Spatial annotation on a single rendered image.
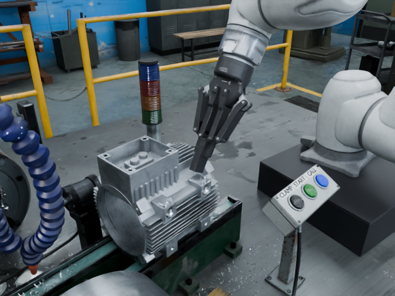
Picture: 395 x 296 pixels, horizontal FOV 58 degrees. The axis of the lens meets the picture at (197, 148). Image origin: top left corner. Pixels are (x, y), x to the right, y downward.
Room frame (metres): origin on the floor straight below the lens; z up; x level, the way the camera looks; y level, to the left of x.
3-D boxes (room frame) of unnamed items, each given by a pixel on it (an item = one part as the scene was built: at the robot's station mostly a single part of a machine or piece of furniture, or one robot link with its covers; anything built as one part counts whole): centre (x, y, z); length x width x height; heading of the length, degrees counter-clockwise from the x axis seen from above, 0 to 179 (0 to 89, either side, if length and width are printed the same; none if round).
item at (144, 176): (0.60, 0.11, 1.11); 0.12 x 0.11 x 0.07; 137
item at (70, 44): (5.19, 1.73, 0.41); 0.52 x 0.47 x 0.82; 126
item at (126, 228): (0.63, 0.09, 1.02); 0.20 x 0.19 x 0.19; 137
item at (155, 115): (1.01, 0.14, 1.05); 0.06 x 0.06 x 0.04
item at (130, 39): (5.74, 1.09, 0.30); 0.39 x 0.39 x 0.60
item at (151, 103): (1.01, 0.14, 1.10); 0.06 x 0.06 x 0.04
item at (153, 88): (1.01, 0.14, 1.14); 0.06 x 0.06 x 0.04
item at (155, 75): (1.01, 0.14, 1.19); 0.06 x 0.06 x 0.04
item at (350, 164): (1.00, -0.43, 0.94); 0.22 x 0.18 x 0.06; 47
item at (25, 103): (0.60, 0.31, 1.12); 0.04 x 0.03 x 0.26; 136
